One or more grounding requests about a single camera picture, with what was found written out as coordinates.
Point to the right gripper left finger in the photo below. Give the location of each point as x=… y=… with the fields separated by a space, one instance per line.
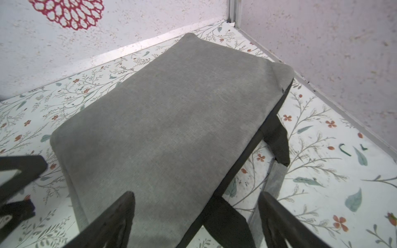
x=111 y=229

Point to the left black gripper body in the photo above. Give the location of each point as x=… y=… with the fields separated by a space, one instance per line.
x=30 y=168

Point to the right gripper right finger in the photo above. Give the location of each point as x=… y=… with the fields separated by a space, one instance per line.
x=281 y=229

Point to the grey laptop bag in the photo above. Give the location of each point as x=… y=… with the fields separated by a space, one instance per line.
x=175 y=134

